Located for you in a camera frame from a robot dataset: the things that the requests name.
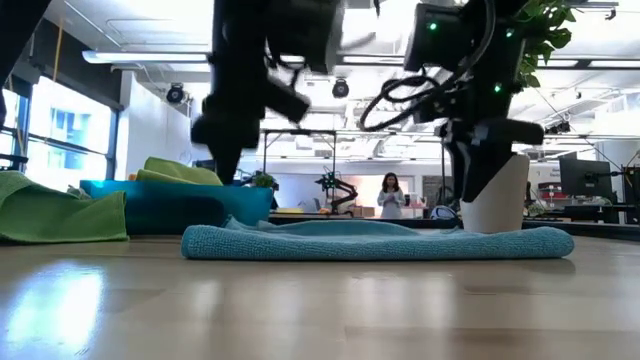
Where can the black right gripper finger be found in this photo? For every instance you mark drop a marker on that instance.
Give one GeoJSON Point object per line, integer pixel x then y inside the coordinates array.
{"type": "Point", "coordinates": [477, 172]}

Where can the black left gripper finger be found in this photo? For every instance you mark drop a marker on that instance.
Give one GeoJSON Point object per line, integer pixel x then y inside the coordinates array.
{"type": "Point", "coordinates": [227, 162]}

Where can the teal plastic bin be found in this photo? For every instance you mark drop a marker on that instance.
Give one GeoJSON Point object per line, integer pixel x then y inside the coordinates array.
{"type": "Point", "coordinates": [200, 207]}

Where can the lime green microfiber towel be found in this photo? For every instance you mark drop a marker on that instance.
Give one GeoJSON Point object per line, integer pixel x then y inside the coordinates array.
{"type": "Point", "coordinates": [175, 172]}

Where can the blue microfiber towel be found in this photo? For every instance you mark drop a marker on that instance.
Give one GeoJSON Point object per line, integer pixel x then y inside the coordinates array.
{"type": "Point", "coordinates": [375, 242]}

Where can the darker green microfiber towel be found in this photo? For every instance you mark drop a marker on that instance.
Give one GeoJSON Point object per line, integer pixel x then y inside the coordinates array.
{"type": "Point", "coordinates": [55, 215]}

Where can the black background robot arm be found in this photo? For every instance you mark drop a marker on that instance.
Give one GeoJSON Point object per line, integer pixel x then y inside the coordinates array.
{"type": "Point", "coordinates": [342, 192]}

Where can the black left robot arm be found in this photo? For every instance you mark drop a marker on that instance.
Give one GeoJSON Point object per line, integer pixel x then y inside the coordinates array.
{"type": "Point", "coordinates": [240, 40]}

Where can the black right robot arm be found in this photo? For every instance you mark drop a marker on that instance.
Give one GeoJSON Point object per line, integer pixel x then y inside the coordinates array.
{"type": "Point", "coordinates": [480, 45]}

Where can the green plant in white pot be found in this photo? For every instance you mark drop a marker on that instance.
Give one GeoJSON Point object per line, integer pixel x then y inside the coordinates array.
{"type": "Point", "coordinates": [500, 200]}

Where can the small green background plant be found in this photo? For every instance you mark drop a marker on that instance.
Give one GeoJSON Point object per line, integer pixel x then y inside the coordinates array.
{"type": "Point", "coordinates": [263, 180]}

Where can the white round background object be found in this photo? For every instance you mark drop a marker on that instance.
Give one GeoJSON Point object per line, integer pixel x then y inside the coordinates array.
{"type": "Point", "coordinates": [442, 213]}

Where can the person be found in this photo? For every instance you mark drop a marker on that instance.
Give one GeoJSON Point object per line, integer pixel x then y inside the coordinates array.
{"type": "Point", "coordinates": [391, 197]}

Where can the long ceiling light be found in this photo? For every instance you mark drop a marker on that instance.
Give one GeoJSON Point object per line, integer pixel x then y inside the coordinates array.
{"type": "Point", "coordinates": [145, 56]}

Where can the large black background monitor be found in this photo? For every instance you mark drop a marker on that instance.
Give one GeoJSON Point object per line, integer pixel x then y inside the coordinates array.
{"type": "Point", "coordinates": [585, 177]}

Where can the round black ceiling device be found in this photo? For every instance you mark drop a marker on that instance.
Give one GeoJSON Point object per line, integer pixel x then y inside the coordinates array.
{"type": "Point", "coordinates": [340, 89]}

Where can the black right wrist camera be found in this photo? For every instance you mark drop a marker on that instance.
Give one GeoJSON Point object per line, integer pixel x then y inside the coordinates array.
{"type": "Point", "coordinates": [515, 132]}

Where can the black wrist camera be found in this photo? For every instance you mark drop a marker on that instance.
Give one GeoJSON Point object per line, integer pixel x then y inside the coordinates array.
{"type": "Point", "coordinates": [287, 100]}
{"type": "Point", "coordinates": [515, 132]}

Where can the round black wall device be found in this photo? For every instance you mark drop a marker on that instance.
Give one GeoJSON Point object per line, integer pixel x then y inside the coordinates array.
{"type": "Point", "coordinates": [175, 93]}

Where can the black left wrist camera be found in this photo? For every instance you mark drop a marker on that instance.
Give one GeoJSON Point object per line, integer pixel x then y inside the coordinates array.
{"type": "Point", "coordinates": [287, 100]}

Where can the black background table frame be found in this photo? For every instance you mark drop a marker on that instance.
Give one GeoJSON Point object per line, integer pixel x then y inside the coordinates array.
{"type": "Point", "coordinates": [300, 132]}

